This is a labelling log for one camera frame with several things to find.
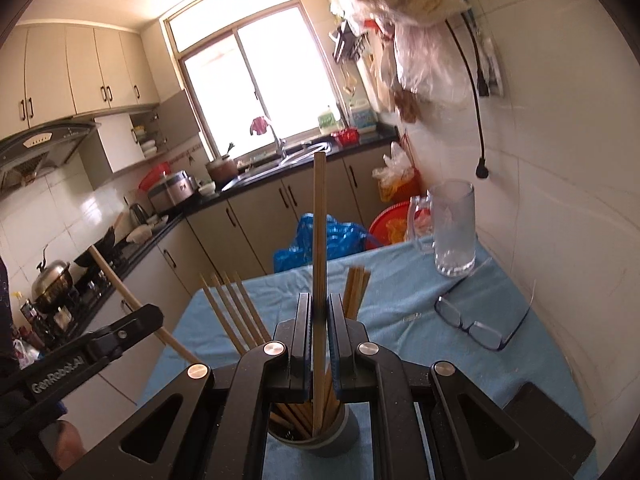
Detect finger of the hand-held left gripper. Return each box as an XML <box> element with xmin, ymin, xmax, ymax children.
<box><xmin>81</xmin><ymin>303</ymin><xmax>166</xmax><ymax>362</ymax></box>

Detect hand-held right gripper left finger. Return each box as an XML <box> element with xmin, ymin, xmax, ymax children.
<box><xmin>60</xmin><ymin>292</ymin><xmax>313</xmax><ymax>480</ymax></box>

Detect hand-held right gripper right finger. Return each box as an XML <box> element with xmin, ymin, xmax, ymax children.
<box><xmin>327</xmin><ymin>294</ymin><xmax>578</xmax><ymax>480</ymax></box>

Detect bunch of wooden chopsticks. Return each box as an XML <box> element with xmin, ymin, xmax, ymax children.
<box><xmin>199</xmin><ymin>266</ymin><xmax>372</xmax><ymax>441</ymax></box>

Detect long wooden chopstick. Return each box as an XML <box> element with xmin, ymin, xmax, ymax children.
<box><xmin>311</xmin><ymin>152</ymin><xmax>329</xmax><ymax>433</ymax></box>
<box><xmin>88</xmin><ymin>245</ymin><xmax>203</xmax><ymax>366</ymax></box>

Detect dark grey chopstick holder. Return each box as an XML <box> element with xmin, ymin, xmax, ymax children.
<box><xmin>265</xmin><ymin>400</ymin><xmax>361</xmax><ymax>459</ymax></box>

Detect person's left hand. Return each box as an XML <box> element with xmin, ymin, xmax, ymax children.
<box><xmin>50</xmin><ymin>419</ymin><xmax>85</xmax><ymax>473</ymax></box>

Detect gas stove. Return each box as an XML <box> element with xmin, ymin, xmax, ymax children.
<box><xmin>30</xmin><ymin>255</ymin><xmax>126</xmax><ymax>341</ymax></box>

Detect light blue towel cloth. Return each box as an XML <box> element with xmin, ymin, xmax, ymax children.
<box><xmin>137</xmin><ymin>235</ymin><xmax>598</xmax><ymax>480</ymax></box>

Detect black frying pan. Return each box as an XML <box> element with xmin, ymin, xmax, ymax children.
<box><xmin>74</xmin><ymin>225</ymin><xmax>132</xmax><ymax>268</ymax></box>

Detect blue plastic bag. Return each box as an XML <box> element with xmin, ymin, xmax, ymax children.
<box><xmin>272</xmin><ymin>212</ymin><xmax>383</xmax><ymax>276</ymax></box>

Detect steel pot with lid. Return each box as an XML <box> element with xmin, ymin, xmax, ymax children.
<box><xmin>30</xmin><ymin>244</ymin><xmax>75</xmax><ymax>313</ymax></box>

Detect white bowls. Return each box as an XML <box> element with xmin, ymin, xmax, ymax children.
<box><xmin>125</xmin><ymin>222</ymin><xmax>153</xmax><ymax>245</ymax></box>

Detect small steel kettle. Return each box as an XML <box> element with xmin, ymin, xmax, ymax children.
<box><xmin>128</xmin><ymin>202</ymin><xmax>152</xmax><ymax>229</ymax></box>

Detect dark-framed eyeglasses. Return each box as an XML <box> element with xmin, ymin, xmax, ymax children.
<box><xmin>434</xmin><ymin>257</ymin><xmax>535</xmax><ymax>352</ymax></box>

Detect large red floor basin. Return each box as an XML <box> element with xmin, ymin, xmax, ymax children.
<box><xmin>367</xmin><ymin>201</ymin><xmax>431</xmax><ymax>251</ymax></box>

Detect silver rice cooker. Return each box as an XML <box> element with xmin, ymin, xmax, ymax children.
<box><xmin>147</xmin><ymin>170</ymin><xmax>197</xmax><ymax>213</ymax></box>

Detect red plastic strainer bowl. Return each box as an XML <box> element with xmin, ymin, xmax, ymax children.
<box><xmin>138</xmin><ymin>162</ymin><xmax>171</xmax><ymax>192</ymax></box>

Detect clear glass mug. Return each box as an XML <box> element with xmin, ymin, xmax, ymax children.
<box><xmin>406</xmin><ymin>179</ymin><xmax>477</xmax><ymax>278</ymax></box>

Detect clear plastic bag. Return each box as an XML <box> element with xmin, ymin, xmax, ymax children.
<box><xmin>372</xmin><ymin>141</ymin><xmax>421</xmax><ymax>203</ymax></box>

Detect steel sink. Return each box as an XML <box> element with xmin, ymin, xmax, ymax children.
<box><xmin>222</xmin><ymin>141</ymin><xmax>332</xmax><ymax>192</ymax></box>

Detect brown clay pot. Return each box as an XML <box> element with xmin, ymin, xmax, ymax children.
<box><xmin>206</xmin><ymin>155</ymin><xmax>240</xmax><ymax>186</ymax></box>

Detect chrome sink faucet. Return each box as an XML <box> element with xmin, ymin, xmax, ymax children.
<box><xmin>267</xmin><ymin>120</ymin><xmax>289</xmax><ymax>161</ymax></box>

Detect range hood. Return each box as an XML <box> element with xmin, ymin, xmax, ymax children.
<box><xmin>0</xmin><ymin>116</ymin><xmax>102</xmax><ymax>195</ymax></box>

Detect white detergent bottle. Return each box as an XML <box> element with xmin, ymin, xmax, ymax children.
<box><xmin>347</xmin><ymin>100</ymin><xmax>379</xmax><ymax>134</ymax></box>

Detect black smartphone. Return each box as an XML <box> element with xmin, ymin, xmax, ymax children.
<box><xmin>502</xmin><ymin>381</ymin><xmax>597</xmax><ymax>467</ymax></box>

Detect beige upper cabinets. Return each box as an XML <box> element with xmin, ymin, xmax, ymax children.
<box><xmin>0</xmin><ymin>22</ymin><xmax>162</xmax><ymax>143</ymax></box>

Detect kitchen window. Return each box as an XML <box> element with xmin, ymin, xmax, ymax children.
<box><xmin>160</xmin><ymin>0</ymin><xmax>351</xmax><ymax>161</ymax></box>

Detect cluster of hanging plastic bags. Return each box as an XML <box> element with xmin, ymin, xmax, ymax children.
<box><xmin>336</xmin><ymin>7</ymin><xmax>473</xmax><ymax>125</ymax></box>

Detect white power strip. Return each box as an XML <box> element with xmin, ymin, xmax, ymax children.
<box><xmin>470</xmin><ymin>35</ymin><xmax>505</xmax><ymax>99</ymax></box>

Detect open wall cabinet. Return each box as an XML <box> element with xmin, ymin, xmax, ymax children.
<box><xmin>80</xmin><ymin>89</ymin><xmax>202</xmax><ymax>175</ymax></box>

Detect black power cable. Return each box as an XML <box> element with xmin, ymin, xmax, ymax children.
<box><xmin>444</xmin><ymin>16</ymin><xmax>494</xmax><ymax>181</ymax></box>

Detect black wall shelf rack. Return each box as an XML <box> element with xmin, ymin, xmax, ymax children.
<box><xmin>329</xmin><ymin>19</ymin><xmax>372</xmax><ymax>64</ymax></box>

